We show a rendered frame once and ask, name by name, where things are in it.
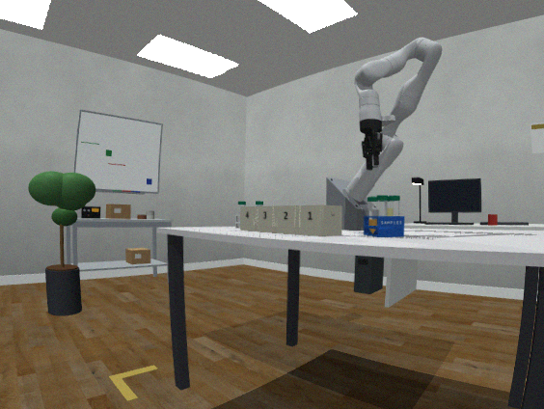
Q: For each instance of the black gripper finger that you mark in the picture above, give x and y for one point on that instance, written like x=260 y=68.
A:
x=375 y=150
x=367 y=155

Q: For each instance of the beige bucket adapter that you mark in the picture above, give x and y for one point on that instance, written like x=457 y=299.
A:
x=266 y=219
x=287 y=220
x=248 y=218
x=320 y=220

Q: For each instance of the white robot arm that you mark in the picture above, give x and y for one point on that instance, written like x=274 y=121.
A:
x=407 y=100

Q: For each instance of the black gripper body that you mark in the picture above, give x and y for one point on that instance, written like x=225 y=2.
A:
x=369 y=126

